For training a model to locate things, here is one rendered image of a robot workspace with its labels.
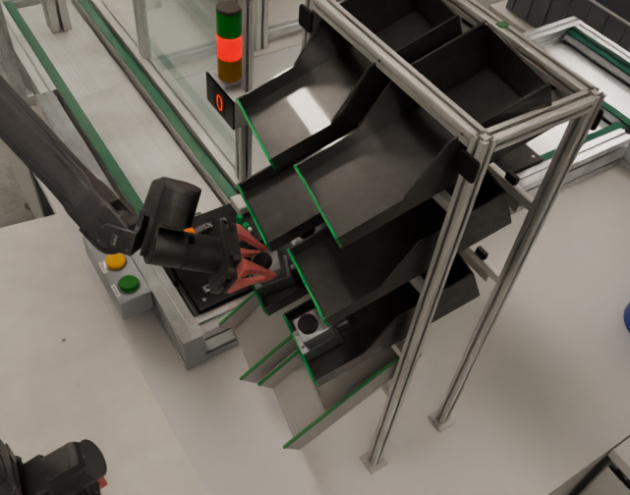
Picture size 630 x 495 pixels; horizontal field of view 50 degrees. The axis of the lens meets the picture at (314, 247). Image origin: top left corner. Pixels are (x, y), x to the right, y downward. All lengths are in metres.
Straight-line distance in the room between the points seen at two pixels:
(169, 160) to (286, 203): 0.79
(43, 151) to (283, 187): 0.35
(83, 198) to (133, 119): 0.92
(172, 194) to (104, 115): 0.98
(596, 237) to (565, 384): 0.47
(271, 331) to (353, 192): 0.51
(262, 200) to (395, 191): 0.29
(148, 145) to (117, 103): 0.20
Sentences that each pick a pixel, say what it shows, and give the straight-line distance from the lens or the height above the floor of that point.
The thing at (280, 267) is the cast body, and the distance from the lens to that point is 1.08.
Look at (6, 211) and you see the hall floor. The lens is 3.07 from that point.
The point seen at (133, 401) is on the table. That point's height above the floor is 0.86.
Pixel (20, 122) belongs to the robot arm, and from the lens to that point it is 1.05.
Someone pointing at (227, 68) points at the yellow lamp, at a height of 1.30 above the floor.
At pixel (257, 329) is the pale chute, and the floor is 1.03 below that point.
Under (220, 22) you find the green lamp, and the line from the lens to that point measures 1.38.
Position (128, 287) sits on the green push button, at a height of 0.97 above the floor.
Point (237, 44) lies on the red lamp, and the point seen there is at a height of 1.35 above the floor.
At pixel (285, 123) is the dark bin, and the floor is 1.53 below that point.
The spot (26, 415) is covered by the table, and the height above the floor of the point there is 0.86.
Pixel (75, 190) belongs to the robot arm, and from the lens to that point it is 1.03.
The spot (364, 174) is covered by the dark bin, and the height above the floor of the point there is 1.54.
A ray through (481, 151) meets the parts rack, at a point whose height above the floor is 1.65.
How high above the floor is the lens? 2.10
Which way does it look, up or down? 49 degrees down
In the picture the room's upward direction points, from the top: 7 degrees clockwise
